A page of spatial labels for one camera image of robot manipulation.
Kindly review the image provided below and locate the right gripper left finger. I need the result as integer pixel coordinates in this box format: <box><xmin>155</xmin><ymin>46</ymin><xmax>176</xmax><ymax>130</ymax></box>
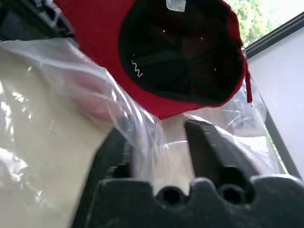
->
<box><xmin>73</xmin><ymin>128</ymin><xmax>133</xmax><ymax>228</ymax></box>

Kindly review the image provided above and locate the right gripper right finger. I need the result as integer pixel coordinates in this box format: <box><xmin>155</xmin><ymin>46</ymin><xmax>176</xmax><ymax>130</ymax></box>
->
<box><xmin>184</xmin><ymin>119</ymin><xmax>260</xmax><ymax>184</ymax></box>

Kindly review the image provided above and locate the large clear plastic bag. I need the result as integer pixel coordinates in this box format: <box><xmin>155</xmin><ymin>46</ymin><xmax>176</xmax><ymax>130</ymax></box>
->
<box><xmin>0</xmin><ymin>38</ymin><xmax>286</xmax><ymax>214</ymax></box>

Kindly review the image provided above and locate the red baseball cap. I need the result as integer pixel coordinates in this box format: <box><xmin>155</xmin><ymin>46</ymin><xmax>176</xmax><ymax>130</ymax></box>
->
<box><xmin>53</xmin><ymin>0</ymin><xmax>253</xmax><ymax>121</ymax></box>

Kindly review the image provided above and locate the white board panel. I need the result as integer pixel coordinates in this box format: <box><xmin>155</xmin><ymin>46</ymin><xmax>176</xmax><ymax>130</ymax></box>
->
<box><xmin>244</xmin><ymin>30</ymin><xmax>304</xmax><ymax>178</ymax></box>

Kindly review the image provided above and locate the dark window frame post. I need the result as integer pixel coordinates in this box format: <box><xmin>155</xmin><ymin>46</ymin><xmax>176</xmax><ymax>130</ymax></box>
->
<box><xmin>243</xmin><ymin>11</ymin><xmax>304</xmax><ymax>58</ymax></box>

